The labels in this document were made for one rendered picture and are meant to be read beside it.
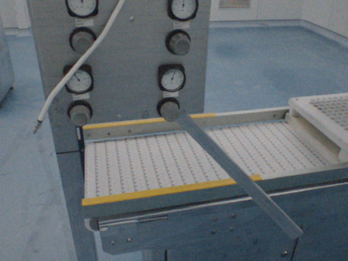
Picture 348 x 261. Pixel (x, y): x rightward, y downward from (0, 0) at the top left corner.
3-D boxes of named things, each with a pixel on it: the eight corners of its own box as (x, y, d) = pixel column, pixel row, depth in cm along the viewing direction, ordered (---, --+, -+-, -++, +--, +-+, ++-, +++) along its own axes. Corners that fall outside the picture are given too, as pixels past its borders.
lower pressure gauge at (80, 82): (65, 96, 42) (61, 68, 40) (66, 92, 43) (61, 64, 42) (94, 93, 43) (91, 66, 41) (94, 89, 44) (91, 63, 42)
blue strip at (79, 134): (84, 187, 90) (74, 123, 80) (84, 186, 90) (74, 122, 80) (91, 186, 90) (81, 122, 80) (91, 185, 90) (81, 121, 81)
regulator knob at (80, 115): (68, 131, 44) (63, 100, 42) (69, 123, 46) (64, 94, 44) (94, 128, 44) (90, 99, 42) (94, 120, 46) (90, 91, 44)
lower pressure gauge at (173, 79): (159, 94, 45) (159, 68, 43) (157, 89, 46) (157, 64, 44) (186, 91, 46) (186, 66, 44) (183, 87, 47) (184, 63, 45)
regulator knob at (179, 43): (169, 60, 42) (169, 25, 40) (165, 54, 44) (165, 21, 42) (194, 59, 43) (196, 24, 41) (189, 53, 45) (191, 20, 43)
